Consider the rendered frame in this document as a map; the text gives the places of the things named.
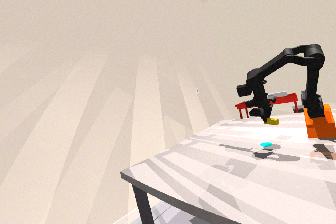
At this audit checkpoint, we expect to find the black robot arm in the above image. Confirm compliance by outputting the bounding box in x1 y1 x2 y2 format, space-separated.
236 44 325 118

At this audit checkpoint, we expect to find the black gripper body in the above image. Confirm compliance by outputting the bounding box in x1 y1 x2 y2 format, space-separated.
249 92 276 117

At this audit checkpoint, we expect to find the yellow cylinder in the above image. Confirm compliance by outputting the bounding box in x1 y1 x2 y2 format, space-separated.
264 118 279 125

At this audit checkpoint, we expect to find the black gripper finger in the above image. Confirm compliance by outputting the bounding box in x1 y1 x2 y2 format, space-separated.
261 111 268 122
265 104 273 118

